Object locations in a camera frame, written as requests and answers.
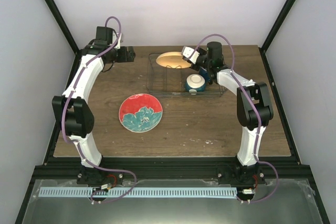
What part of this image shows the dark blue mug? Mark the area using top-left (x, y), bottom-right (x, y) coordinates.
top-left (198, 68), bottom-right (209, 83)

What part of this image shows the white and blue bowl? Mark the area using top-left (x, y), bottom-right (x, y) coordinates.
top-left (184, 74), bottom-right (206, 94)

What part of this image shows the orange plate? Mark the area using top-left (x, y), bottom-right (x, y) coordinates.
top-left (156, 51), bottom-right (191, 69)

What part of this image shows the wire dish rack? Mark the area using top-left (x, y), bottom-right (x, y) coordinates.
top-left (146, 53), bottom-right (227, 97)

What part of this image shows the white plate with coloured rim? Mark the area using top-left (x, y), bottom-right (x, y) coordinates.
top-left (118, 93), bottom-right (163, 133)

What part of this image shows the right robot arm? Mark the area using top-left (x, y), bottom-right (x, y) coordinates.
top-left (182, 41), bottom-right (274, 184)

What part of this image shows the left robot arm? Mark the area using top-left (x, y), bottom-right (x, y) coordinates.
top-left (52, 26), bottom-right (135, 184)

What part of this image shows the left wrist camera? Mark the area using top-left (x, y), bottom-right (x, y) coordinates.
top-left (112, 32), bottom-right (123, 49)

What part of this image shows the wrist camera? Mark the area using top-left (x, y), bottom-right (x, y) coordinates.
top-left (112, 32), bottom-right (123, 49)
top-left (181, 46), bottom-right (200, 64)

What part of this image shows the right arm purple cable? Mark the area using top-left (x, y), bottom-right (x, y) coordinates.
top-left (195, 34), bottom-right (278, 204)

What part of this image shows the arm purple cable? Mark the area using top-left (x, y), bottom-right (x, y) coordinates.
top-left (61, 16), bottom-right (138, 204)
top-left (195, 34), bottom-right (278, 204)

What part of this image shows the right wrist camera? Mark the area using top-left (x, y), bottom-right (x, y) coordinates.
top-left (181, 46), bottom-right (200, 64)

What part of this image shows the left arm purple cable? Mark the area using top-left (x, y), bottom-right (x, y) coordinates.
top-left (61, 16), bottom-right (138, 204)

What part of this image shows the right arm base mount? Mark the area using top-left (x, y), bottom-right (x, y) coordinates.
top-left (216, 161), bottom-right (265, 185)

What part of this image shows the black aluminium frame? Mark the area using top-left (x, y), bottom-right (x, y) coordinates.
top-left (15, 0), bottom-right (330, 223)

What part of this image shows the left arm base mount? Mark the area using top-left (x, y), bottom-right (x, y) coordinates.
top-left (77, 167), bottom-right (123, 186)

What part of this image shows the light blue slotted cable duct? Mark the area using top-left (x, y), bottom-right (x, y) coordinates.
top-left (38, 187), bottom-right (237, 199)

